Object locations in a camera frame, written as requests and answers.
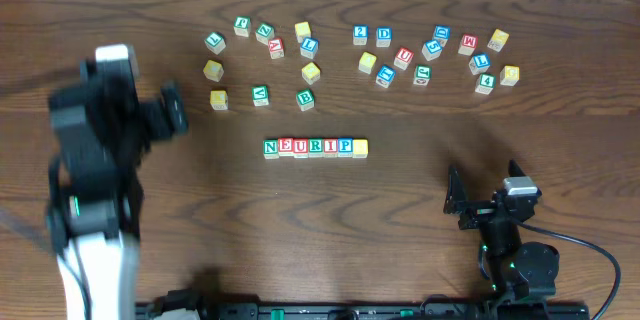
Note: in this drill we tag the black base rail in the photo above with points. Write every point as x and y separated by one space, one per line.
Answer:
187 304

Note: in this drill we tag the green j block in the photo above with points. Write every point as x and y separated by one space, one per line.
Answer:
422 75
242 26

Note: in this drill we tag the red M block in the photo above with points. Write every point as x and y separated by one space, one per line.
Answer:
468 44

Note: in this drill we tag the blue 5 block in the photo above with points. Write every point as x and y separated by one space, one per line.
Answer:
431 50

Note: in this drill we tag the blue P block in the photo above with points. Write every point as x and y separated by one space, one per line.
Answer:
345 147

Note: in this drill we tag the green 4 block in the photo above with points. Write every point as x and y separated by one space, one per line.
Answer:
485 83

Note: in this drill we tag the green R block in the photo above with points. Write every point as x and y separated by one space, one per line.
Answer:
316 147

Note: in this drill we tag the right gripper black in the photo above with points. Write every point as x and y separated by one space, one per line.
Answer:
482 211

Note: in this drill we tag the blue d block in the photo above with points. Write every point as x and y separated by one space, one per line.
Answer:
441 34
383 37

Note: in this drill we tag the yellow block centre left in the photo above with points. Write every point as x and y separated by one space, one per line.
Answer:
311 73

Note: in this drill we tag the green J block far left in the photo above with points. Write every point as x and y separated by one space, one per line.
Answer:
242 26

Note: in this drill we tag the blue l block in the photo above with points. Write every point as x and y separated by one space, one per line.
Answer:
309 47
479 63

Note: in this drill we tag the yellow block far right top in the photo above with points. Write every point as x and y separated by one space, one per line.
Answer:
498 40

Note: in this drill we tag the red A block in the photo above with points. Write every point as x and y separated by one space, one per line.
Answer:
276 48

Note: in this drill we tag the red E block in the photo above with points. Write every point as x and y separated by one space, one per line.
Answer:
285 147

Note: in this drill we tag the yellow S block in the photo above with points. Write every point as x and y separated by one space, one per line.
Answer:
360 148

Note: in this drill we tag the yellow block top middle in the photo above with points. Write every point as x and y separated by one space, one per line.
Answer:
302 31

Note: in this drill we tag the blue D block right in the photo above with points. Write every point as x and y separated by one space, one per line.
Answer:
441 34

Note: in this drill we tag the red I block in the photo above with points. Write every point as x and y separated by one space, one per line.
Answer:
330 147

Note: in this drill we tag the yellow G block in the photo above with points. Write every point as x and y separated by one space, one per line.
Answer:
509 75

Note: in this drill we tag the blue T block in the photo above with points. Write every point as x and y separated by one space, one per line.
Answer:
385 76

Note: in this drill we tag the yellow K block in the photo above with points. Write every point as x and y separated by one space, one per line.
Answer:
219 100

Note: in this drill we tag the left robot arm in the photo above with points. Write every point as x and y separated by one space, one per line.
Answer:
95 195

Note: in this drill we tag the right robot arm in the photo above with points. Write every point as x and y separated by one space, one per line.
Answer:
522 273

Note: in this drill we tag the green N block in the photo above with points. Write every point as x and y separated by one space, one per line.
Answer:
270 149

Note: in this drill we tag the green B block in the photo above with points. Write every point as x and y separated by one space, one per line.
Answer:
305 99

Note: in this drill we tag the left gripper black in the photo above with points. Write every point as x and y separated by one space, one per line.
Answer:
167 111

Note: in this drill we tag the blue L block right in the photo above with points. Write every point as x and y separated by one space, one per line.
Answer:
479 63

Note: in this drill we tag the green L block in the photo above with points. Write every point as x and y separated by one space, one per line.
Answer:
215 42

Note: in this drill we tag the green Z block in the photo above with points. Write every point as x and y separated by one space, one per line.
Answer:
264 33

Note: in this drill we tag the green V block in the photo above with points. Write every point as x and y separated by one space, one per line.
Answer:
260 96

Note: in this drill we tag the green J block right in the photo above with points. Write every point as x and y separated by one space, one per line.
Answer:
422 75

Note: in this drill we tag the blue L block left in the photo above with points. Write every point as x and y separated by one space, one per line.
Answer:
309 47

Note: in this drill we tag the red u block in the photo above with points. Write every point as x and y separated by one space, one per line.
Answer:
301 148
403 58

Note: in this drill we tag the blue 2 block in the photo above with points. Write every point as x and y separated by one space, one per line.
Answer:
360 35

